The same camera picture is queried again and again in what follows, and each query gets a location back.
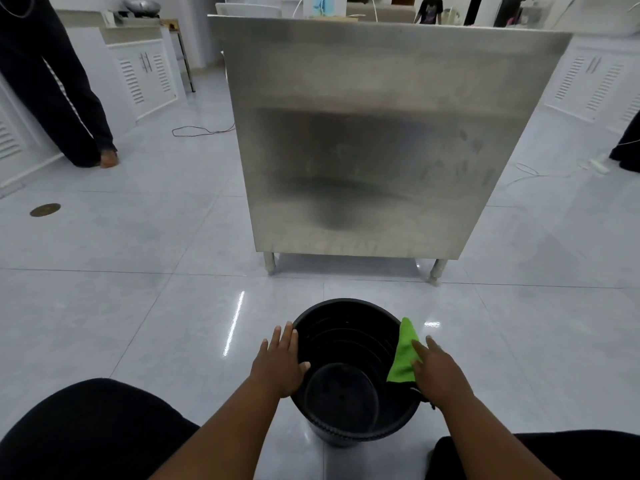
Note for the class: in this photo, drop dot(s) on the person's right hand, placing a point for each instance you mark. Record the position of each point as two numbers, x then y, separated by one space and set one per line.
442 377

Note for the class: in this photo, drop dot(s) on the person's left hand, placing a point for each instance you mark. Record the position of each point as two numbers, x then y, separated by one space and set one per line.
275 364

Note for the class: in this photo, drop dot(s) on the person's left middle finger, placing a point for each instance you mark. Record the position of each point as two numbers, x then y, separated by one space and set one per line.
286 335

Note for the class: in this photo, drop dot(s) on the person's right middle finger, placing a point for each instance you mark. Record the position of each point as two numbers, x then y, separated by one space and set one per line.
434 343

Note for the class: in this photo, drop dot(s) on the person's left little finger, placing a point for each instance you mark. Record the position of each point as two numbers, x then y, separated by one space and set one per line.
262 348

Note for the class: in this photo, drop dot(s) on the person's right thumb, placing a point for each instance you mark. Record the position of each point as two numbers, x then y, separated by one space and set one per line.
415 367

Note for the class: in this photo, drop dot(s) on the person's left thumb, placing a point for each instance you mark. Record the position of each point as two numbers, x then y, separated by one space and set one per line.
303 367

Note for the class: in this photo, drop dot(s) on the green cleaning cloth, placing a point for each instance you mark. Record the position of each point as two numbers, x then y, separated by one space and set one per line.
402 354

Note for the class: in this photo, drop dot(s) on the black plastic bucket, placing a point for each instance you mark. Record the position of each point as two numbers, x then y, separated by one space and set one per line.
345 409

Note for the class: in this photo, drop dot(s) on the person's left forearm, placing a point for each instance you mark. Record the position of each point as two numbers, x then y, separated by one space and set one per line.
225 434

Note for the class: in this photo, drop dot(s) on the person's right forearm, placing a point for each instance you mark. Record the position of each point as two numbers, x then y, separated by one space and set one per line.
485 439

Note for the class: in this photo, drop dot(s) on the steel cabinet leg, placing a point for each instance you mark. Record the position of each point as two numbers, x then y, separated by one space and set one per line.
270 263
436 272

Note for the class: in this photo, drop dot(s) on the person's right leg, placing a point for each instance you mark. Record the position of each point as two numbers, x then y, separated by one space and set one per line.
575 457

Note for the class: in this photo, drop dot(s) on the person's leg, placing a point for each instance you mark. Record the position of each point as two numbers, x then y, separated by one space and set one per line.
85 434
575 457

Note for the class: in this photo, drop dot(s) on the person's left leg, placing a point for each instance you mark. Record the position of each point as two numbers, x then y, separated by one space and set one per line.
85 434

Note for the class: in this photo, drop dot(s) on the stainless steel cabinet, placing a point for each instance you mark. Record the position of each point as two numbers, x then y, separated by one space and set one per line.
380 144

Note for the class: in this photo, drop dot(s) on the white power strip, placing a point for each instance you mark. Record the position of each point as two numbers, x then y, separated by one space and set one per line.
599 166

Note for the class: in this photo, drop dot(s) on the round brass floor drain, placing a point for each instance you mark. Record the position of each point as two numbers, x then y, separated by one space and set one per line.
45 210

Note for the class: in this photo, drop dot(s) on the white louvred door cabinet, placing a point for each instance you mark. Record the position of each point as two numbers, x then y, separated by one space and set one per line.
15 139
592 79
140 79

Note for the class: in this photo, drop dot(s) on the wooden table with metal legs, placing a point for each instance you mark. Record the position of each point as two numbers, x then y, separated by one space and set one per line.
182 49

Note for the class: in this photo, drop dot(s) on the white box with blue picture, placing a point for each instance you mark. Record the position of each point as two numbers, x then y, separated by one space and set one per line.
327 4

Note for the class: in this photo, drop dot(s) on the grey metal wok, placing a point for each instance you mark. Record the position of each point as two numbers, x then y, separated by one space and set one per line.
141 6

